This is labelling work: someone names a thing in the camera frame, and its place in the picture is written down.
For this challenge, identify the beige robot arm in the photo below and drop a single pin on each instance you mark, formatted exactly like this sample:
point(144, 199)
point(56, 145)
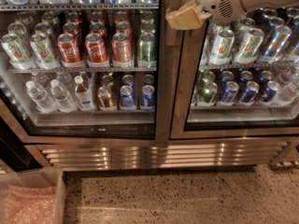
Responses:
point(251, 5)

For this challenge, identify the white can right fridge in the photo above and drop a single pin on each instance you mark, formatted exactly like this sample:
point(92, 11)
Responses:
point(222, 46)

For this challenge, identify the gold soda can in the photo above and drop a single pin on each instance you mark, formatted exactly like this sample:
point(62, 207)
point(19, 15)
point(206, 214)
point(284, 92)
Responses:
point(107, 100)

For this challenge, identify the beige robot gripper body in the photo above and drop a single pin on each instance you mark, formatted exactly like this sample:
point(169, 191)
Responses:
point(219, 3)

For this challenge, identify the front red cola can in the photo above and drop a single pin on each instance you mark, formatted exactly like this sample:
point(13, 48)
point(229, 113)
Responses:
point(70, 52)

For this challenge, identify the red cola can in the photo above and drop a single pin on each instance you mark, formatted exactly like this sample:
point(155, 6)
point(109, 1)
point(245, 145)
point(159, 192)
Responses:
point(70, 52)
point(97, 52)

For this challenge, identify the brown tea bottle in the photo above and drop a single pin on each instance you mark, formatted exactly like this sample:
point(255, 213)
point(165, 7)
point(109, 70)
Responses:
point(84, 94)

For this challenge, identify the glass fridge door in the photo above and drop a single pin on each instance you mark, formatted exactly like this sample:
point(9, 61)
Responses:
point(275, 110)
point(52, 18)

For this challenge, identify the pink bubble wrap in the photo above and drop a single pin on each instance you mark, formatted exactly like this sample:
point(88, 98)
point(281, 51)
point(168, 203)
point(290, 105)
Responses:
point(21, 205)

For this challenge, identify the steel fridge bottom grille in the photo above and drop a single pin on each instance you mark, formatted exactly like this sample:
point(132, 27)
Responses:
point(130, 155)

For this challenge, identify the blue soda can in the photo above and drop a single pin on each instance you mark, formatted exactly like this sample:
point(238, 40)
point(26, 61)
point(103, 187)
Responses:
point(147, 97)
point(127, 98)

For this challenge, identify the green soda can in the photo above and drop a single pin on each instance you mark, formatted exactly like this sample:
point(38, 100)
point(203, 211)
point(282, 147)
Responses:
point(146, 50)

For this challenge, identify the clear plastic storage bin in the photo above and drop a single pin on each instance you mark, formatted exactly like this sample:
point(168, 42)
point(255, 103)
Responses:
point(41, 178)

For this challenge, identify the clear water bottle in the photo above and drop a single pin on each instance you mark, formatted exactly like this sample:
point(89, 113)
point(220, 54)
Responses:
point(41, 97)
point(62, 97)

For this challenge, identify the white citrus soda can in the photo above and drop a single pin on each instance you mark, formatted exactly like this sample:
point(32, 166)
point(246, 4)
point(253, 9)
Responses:
point(19, 54)

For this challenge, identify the blue can right fridge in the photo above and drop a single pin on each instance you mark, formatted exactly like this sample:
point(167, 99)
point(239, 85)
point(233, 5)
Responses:
point(229, 93)

